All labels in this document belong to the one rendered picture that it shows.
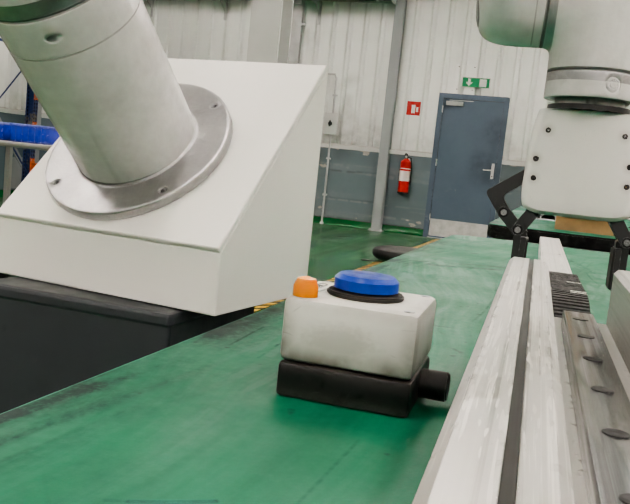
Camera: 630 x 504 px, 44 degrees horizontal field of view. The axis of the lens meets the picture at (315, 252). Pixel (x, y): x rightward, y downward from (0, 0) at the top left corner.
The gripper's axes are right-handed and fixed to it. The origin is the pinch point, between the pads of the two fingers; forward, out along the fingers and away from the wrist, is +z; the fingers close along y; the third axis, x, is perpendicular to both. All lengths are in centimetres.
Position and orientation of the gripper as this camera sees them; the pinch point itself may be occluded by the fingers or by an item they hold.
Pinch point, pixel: (565, 270)
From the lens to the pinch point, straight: 79.0
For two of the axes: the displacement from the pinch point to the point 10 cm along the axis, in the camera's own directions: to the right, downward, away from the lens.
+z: -1.0, 9.9, 1.1
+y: -9.6, -1.3, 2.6
